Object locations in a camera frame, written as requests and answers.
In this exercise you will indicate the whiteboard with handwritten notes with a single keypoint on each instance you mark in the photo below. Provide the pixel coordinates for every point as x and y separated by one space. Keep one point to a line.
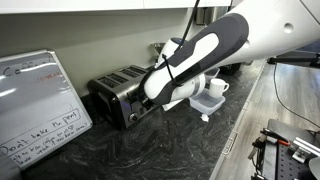
36 106

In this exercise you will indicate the large clear plastic container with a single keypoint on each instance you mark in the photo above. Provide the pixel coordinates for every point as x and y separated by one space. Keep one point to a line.
213 74

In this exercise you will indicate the stainless steel funnel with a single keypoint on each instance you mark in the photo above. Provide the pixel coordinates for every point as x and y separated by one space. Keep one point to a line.
157 47

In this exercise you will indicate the white upper cabinet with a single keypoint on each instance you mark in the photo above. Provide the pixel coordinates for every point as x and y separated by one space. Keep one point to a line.
100 5

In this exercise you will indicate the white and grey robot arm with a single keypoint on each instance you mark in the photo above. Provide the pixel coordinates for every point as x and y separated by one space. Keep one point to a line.
240 40

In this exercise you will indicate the black perforated breadboard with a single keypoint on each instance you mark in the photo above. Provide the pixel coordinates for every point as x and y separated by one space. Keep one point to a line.
290 166

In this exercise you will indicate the tall white ceramic cup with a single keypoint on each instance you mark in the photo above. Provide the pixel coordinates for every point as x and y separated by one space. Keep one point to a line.
217 87

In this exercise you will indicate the small white paper scrap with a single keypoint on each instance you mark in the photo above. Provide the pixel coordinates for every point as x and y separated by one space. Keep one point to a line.
205 117

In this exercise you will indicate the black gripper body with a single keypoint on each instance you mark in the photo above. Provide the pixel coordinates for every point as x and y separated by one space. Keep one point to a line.
142 96

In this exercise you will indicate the aluminium bracket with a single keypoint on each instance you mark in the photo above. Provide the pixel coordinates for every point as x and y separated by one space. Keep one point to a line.
305 148

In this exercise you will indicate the black and steel four-slot toaster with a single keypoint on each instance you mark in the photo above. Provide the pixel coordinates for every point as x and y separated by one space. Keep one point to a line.
113 93

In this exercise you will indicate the small clear plastic container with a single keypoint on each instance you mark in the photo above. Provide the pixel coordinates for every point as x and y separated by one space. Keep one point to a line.
208 101

